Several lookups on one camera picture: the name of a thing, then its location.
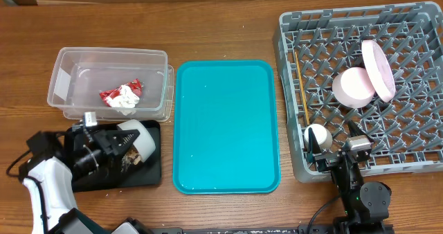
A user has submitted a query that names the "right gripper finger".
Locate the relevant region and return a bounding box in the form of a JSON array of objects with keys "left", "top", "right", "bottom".
[
  {"left": 347, "top": 120, "right": 365, "bottom": 137},
  {"left": 308, "top": 128, "right": 322, "bottom": 154}
]

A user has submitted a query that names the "white cup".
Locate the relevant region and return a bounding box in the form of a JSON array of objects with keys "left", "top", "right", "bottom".
[{"left": 303, "top": 124, "right": 333, "bottom": 149}]

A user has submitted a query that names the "food leftover piece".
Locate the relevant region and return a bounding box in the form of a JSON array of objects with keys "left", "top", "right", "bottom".
[{"left": 122, "top": 147, "right": 142, "bottom": 168}]

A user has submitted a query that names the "grey bowl with food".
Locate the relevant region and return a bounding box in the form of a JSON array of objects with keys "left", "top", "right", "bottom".
[{"left": 117, "top": 119, "right": 156, "bottom": 163}]

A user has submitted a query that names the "white napkin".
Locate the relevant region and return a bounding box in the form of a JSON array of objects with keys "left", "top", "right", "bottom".
[{"left": 106, "top": 85, "right": 140, "bottom": 116}]

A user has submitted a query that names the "pink bowl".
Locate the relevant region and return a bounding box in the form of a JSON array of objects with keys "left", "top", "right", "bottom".
[{"left": 332, "top": 67, "right": 375, "bottom": 109}]

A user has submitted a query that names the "red foil wrapper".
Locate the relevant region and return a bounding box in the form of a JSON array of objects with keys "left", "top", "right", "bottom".
[{"left": 99, "top": 79, "right": 143, "bottom": 107}]

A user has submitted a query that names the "wooden chopstick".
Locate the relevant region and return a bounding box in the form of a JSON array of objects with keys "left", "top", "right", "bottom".
[{"left": 294, "top": 51, "right": 310, "bottom": 126}]

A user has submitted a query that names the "white round plate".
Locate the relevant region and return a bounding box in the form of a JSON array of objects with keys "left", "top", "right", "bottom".
[{"left": 361, "top": 40, "right": 396, "bottom": 102}]

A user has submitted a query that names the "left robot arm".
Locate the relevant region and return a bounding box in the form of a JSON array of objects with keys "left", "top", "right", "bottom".
[{"left": 18, "top": 120, "right": 156, "bottom": 233}]

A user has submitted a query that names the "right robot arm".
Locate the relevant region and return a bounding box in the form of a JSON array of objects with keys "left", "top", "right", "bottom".
[{"left": 305, "top": 120, "right": 394, "bottom": 233}]

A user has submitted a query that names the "grey dishwasher rack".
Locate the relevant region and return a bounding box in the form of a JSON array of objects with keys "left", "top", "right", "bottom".
[{"left": 273, "top": 2, "right": 442, "bottom": 183}]

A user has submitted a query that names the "black tray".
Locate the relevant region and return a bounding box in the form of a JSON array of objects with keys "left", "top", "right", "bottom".
[{"left": 73, "top": 120, "right": 161, "bottom": 192}]

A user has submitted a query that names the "clear plastic bin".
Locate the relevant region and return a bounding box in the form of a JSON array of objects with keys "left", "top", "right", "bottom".
[{"left": 47, "top": 47, "right": 174, "bottom": 122}]

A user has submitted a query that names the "teal serving tray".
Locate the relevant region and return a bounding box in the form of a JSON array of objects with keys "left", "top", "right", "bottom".
[{"left": 172, "top": 60, "right": 281, "bottom": 195}]

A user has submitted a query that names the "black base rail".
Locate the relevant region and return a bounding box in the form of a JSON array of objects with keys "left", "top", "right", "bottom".
[{"left": 110, "top": 218, "right": 395, "bottom": 234}]

